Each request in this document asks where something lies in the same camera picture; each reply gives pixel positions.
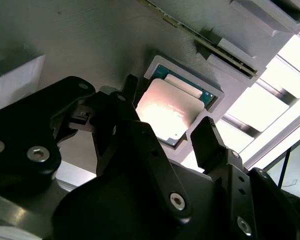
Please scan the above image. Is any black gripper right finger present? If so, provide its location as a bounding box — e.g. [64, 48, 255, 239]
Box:
[189, 116, 300, 240]

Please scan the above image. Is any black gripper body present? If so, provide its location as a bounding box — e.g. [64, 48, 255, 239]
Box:
[51, 161, 232, 240]

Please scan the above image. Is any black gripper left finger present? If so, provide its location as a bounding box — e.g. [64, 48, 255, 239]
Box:
[0, 73, 194, 219]

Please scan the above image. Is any silver CPU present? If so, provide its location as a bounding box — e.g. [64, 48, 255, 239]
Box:
[135, 64, 215, 147]

